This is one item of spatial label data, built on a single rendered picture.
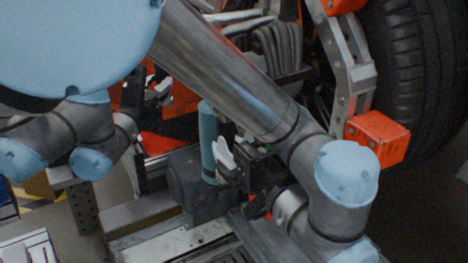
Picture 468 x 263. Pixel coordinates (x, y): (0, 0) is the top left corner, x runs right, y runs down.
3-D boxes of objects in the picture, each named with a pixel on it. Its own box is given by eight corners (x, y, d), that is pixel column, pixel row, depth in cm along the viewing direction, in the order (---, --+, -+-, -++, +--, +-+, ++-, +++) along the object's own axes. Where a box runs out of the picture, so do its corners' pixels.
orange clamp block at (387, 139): (368, 136, 84) (403, 161, 78) (338, 148, 81) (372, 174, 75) (375, 108, 80) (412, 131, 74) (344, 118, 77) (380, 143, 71)
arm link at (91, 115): (69, 107, 65) (84, 160, 72) (115, 77, 74) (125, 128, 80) (34, 96, 68) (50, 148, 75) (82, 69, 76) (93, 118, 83)
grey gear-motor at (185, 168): (280, 209, 168) (287, 140, 148) (187, 249, 152) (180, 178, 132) (257, 183, 181) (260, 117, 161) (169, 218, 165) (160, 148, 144)
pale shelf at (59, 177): (107, 174, 135) (105, 167, 133) (52, 192, 128) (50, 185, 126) (77, 113, 165) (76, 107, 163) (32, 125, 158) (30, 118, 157)
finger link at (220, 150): (213, 121, 76) (246, 144, 70) (214, 147, 80) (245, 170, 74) (200, 127, 75) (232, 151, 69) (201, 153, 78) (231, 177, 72)
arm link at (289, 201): (322, 226, 65) (281, 247, 61) (304, 208, 68) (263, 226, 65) (329, 191, 60) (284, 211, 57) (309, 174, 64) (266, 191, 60)
